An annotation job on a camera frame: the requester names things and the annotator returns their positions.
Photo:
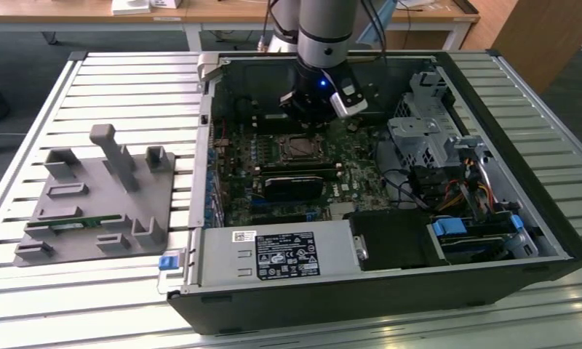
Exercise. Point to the thin metal locking lever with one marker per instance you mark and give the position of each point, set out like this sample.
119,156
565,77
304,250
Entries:
306,162
295,135

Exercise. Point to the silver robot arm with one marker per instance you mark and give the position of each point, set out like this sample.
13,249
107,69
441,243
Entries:
324,29

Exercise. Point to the black RAM slot bank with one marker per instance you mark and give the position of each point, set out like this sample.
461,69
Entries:
268,125
295,169

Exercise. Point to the CPU socket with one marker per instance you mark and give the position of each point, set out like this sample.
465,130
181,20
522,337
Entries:
276,160

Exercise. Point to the green Dell motherboard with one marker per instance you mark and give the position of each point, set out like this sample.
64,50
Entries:
359,171

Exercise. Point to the grey metal drive cage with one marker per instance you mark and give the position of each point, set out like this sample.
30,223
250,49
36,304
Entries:
413,131

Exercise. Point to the black graphics card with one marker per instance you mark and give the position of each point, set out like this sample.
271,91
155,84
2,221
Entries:
291,187

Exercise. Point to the pale blue teach pendant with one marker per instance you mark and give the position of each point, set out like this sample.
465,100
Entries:
368,31

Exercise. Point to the small silver heatsink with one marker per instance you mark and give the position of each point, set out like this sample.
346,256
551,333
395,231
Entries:
343,211

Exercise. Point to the white box with dark print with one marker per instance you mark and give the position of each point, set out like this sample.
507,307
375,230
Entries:
167,3

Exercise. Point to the grey power supply unit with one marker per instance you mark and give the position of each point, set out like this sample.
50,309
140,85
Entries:
223,247

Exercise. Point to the blue disk carrier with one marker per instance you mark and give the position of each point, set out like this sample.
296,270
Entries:
449,227

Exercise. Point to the plain white box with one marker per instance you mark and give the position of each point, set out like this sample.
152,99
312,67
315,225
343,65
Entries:
131,8

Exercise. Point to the grey plastic parts rack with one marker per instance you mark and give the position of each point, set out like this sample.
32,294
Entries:
101,203

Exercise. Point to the blue case latch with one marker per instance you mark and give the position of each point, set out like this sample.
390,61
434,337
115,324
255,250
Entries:
169,263

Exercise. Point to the wooden cabinet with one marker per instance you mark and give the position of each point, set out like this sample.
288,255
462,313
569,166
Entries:
547,36

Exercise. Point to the small blue plastic clip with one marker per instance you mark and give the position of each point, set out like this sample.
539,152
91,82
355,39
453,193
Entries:
515,222

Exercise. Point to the green RAM stick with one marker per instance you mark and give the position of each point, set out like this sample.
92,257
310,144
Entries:
92,220

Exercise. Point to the black open PC case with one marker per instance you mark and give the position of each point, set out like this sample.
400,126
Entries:
320,309

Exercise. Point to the long wooden desk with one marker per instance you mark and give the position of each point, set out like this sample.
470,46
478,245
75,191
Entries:
53,16

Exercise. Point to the metal disk bay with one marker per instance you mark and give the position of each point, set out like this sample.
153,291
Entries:
518,247

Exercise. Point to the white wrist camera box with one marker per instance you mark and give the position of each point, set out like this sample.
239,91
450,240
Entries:
348,98

